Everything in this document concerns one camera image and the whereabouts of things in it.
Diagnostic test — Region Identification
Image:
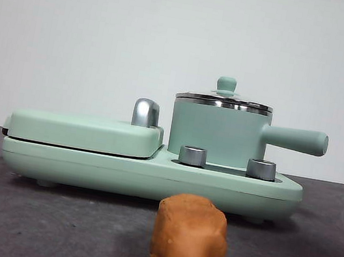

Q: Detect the glass lid with green knob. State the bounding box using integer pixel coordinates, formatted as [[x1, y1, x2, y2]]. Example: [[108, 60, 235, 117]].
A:
[[175, 68, 278, 115]]

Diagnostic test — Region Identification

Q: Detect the green pot with side handle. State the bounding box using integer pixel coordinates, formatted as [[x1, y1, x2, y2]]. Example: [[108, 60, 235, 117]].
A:
[[165, 92, 333, 180]]

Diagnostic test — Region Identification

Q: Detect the green breakfast machine base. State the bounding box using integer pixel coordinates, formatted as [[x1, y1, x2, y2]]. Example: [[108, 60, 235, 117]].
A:
[[0, 118, 307, 230]]

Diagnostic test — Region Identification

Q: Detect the silver control knob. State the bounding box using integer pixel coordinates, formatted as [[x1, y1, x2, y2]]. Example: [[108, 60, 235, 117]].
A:
[[244, 156, 278, 182], [178, 144, 208, 168]]

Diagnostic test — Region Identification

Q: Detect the brown potato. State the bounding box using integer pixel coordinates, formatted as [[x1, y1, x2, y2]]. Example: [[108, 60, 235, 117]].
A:
[[148, 189, 236, 257]]

